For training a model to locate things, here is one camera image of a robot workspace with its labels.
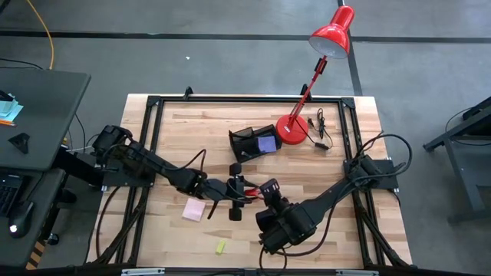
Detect dark grey metal stand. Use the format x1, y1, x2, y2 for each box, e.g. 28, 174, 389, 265
421, 95, 491, 225

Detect black computer mouse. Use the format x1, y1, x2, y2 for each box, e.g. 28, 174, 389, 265
7, 201, 35, 239

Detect black metal table frame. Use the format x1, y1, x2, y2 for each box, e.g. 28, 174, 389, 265
91, 86, 411, 269

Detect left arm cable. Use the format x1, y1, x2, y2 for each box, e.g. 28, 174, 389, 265
168, 148, 220, 221

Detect purple sticky note pad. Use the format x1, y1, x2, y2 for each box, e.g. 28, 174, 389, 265
256, 134, 278, 154

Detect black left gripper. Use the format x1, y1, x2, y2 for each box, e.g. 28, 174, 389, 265
206, 163, 265, 222

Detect yellow cable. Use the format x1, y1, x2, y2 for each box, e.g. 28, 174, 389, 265
25, 0, 55, 71

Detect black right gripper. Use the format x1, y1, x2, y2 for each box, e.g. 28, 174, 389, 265
255, 178, 319, 255

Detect black keyboard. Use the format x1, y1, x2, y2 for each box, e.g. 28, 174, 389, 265
0, 172, 24, 218

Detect black lamp power cable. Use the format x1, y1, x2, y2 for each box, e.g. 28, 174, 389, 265
306, 107, 334, 151

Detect black triangular stand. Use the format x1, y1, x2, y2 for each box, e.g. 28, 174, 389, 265
8, 132, 31, 155

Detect dark grey side desk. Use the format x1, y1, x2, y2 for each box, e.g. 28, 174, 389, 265
0, 67, 92, 173

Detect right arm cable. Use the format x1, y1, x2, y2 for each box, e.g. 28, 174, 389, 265
259, 130, 414, 271

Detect pink sticky note pad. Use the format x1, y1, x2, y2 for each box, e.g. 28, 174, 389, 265
181, 197, 207, 223

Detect dark grey keyboard desk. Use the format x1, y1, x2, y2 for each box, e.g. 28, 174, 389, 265
0, 167, 67, 268

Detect yellow black striped desk foot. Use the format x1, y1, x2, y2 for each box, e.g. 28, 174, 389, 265
25, 239, 46, 271

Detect red handled scissors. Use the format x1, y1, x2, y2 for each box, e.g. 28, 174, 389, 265
243, 186, 268, 201

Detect black mesh desk organizer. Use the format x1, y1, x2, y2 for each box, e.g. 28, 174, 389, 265
228, 124, 283, 164

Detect silver aluminium bracket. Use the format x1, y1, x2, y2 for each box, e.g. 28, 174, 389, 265
335, 269, 380, 276
120, 268, 166, 276

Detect light blue paper stack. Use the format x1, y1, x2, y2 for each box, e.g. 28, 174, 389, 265
0, 94, 25, 123

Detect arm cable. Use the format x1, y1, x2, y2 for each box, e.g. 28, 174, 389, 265
168, 148, 220, 221
259, 130, 414, 271

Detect red desk lamp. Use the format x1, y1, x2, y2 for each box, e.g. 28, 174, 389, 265
275, 4, 356, 146

